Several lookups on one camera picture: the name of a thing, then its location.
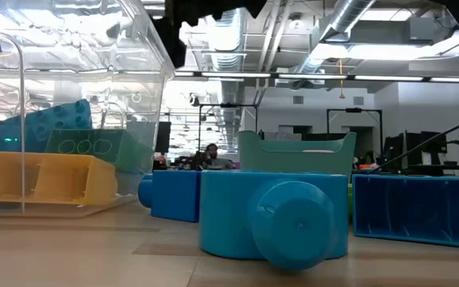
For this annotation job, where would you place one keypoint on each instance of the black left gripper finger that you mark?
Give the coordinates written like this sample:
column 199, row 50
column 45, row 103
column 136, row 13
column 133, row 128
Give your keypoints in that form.
column 171, row 40

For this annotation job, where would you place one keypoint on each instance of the square blue toy block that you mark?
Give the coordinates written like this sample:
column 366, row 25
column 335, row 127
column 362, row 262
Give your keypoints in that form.
column 62, row 119

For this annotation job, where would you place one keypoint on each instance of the small blue toy block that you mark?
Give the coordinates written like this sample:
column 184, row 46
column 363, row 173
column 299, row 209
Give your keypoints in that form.
column 173, row 195

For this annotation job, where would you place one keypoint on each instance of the large yellow toy block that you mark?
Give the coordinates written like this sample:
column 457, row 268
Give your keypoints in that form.
column 54, row 179

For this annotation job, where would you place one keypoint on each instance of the lime green toy block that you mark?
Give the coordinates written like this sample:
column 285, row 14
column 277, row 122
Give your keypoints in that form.
column 350, row 201

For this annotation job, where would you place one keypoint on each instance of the blue two-stud toy block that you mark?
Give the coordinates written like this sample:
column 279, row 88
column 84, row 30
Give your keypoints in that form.
column 413, row 211

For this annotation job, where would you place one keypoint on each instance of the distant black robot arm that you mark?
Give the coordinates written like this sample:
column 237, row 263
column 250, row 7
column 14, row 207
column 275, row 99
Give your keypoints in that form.
column 189, row 160

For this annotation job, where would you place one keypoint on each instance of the clear plastic container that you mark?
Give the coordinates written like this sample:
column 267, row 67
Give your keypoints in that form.
column 94, row 48

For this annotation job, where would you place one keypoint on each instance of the white ceiling sensor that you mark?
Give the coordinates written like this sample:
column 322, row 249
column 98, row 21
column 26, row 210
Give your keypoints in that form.
column 295, row 20

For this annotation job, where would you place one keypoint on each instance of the black computer monitor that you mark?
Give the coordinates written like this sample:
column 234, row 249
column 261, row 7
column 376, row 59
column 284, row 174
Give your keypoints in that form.
column 163, row 136

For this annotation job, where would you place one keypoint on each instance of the person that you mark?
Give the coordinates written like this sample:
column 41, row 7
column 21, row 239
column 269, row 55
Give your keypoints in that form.
column 213, row 153

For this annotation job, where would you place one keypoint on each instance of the ceiling light strip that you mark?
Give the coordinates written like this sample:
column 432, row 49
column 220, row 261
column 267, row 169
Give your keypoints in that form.
column 313, row 76

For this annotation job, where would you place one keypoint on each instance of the purple object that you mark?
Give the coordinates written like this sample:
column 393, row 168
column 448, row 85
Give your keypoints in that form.
column 236, row 164

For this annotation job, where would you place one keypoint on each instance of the teal plastic bin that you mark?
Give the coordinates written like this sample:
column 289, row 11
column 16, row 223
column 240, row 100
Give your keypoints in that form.
column 293, row 159

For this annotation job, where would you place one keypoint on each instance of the bright ceiling light panel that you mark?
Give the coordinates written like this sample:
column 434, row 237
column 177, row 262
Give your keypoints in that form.
column 373, row 52

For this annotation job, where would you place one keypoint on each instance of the blue single-stud toy block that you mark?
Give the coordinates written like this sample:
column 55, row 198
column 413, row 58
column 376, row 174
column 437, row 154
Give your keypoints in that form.
column 229, row 215

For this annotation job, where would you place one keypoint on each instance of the distant robot station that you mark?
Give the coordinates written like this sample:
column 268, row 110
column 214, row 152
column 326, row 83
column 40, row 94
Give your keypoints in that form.
column 432, row 145

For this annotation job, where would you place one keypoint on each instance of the silver ventilation duct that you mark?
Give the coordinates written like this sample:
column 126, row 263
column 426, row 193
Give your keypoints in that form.
column 225, row 44
column 349, row 14

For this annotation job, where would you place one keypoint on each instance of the black frame stand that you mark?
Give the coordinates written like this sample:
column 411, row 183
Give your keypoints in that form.
column 227, row 105
column 354, row 110

